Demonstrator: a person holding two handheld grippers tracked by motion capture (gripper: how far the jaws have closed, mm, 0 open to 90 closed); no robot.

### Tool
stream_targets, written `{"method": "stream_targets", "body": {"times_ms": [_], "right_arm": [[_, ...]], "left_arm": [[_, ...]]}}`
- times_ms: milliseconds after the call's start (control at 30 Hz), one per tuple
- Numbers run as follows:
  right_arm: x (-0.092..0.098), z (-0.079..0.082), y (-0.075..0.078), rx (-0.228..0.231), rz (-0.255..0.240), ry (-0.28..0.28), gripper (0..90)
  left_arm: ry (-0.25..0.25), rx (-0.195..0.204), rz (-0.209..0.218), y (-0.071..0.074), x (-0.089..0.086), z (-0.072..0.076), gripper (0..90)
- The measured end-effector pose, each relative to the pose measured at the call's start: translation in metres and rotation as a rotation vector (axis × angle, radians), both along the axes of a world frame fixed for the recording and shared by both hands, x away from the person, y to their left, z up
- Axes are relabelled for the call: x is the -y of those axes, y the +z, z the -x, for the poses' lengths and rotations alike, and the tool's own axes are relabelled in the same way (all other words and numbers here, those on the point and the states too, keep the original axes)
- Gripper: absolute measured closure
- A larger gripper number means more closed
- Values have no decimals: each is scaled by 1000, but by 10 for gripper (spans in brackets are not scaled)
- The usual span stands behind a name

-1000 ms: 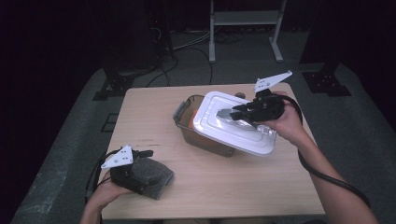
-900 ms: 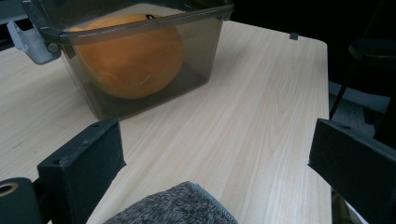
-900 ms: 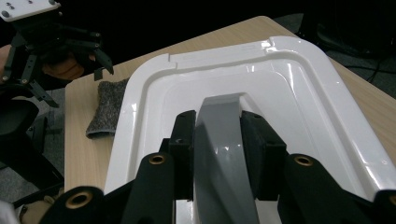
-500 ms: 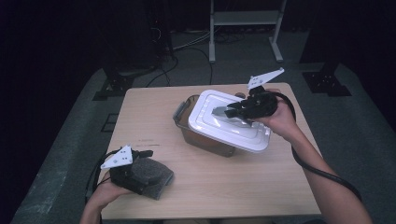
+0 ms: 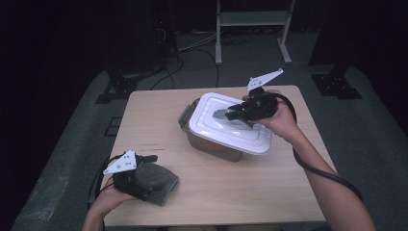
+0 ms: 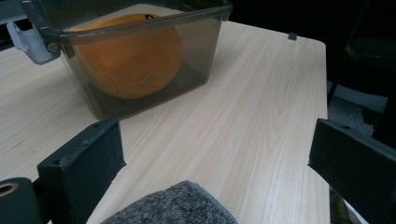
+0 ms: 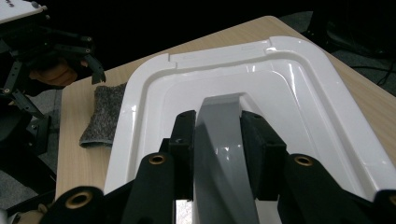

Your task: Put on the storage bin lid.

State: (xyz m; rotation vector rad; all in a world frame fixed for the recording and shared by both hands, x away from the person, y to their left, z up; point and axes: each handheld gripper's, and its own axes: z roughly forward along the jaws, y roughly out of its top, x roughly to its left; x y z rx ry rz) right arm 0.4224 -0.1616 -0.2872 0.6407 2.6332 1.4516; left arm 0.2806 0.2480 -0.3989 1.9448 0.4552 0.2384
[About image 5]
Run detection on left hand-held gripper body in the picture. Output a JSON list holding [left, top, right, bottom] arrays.
[[103, 149, 150, 201]]

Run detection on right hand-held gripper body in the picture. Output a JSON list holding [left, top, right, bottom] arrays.
[[244, 67, 285, 122]]

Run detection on grey felt cloth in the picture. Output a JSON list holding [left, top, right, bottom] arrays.
[[134, 163, 180, 207]]

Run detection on grey storage box with lid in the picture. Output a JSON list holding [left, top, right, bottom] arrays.
[[188, 91, 273, 156]]

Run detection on translucent grey storage box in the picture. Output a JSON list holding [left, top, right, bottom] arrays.
[[177, 97, 258, 163]]

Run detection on person's right hand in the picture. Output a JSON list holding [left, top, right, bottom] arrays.
[[256, 90, 299, 142]]

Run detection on person's left hand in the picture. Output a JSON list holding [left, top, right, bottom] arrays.
[[89, 177, 138, 216]]

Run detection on black stand base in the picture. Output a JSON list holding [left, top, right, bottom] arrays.
[[311, 72, 364, 100], [95, 75, 139, 104]]

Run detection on white metal stand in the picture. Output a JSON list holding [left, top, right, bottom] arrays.
[[215, 0, 296, 65]]

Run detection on dark equipment cabinet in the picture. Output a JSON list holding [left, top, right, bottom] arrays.
[[105, 0, 181, 75]]

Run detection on left hand-held gripper cable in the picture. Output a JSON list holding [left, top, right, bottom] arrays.
[[88, 153, 129, 206]]

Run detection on hand-held gripper cable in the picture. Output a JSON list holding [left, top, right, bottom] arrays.
[[275, 92, 364, 203], [88, 153, 129, 206]]

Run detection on black floor cable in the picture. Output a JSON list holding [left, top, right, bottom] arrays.
[[150, 47, 220, 90]]

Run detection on white floor cables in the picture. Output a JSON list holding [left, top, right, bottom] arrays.
[[177, 32, 217, 52]]

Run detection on right hand-held gripper cable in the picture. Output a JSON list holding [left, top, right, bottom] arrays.
[[275, 92, 364, 203]]

